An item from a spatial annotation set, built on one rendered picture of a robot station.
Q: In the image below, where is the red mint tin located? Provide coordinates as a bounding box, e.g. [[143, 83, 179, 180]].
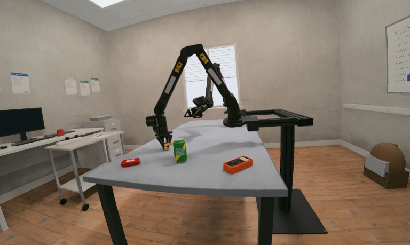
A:
[[121, 158, 140, 168]]

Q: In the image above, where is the orange digital multimeter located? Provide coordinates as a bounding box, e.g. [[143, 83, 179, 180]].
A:
[[223, 156, 253, 174]]

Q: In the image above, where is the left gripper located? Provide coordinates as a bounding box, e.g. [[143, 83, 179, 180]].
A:
[[155, 124, 173, 148]]

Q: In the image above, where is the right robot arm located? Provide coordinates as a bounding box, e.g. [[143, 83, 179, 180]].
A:
[[192, 62, 226, 111]]

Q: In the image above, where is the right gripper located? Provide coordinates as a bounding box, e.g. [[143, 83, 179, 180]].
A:
[[184, 108, 204, 118]]

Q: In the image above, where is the green and yellow drink can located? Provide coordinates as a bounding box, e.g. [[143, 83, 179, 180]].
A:
[[173, 137, 187, 163]]

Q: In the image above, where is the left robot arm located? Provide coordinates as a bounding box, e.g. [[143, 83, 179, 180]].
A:
[[146, 43, 242, 134]]

